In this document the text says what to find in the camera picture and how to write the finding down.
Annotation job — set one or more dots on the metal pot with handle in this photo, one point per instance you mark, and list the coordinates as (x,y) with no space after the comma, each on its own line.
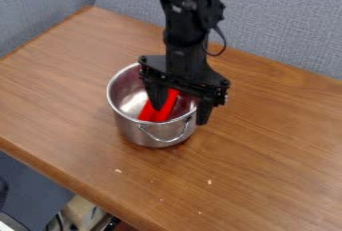
(127,98)

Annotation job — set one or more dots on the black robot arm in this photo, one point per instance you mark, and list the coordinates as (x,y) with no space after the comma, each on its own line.
(189,20)

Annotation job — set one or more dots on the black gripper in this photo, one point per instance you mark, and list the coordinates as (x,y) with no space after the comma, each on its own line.
(181,69)

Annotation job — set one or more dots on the beige box under table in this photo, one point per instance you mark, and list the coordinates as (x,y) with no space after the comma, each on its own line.
(83,216)

